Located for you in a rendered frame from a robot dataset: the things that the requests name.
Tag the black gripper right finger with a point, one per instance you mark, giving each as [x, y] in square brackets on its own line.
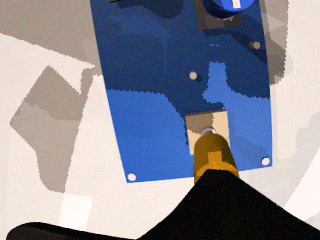
[248, 215]

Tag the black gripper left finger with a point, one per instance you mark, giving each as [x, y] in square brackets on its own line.
[196, 217]

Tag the blue circuit board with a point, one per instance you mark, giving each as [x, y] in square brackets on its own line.
[157, 65]

